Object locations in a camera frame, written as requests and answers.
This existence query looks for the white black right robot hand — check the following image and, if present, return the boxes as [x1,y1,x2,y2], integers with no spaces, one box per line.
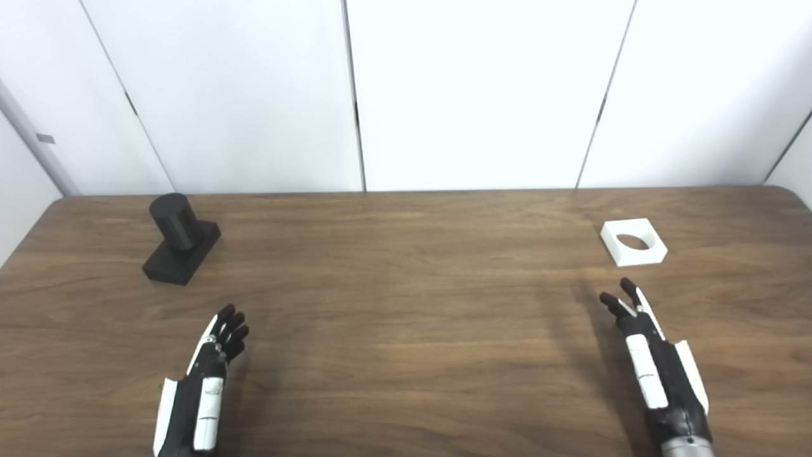
[599,277,712,443]

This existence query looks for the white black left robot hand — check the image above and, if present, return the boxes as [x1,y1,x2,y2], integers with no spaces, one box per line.
[152,304,251,457]

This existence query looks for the gray wall corner post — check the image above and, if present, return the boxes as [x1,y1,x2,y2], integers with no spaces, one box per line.
[0,77,81,197]

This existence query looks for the white square piece with hole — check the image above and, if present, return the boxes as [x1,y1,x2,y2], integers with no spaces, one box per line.
[600,218,669,267]

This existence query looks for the black peg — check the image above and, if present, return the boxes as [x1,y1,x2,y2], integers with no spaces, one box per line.
[141,193,222,286]

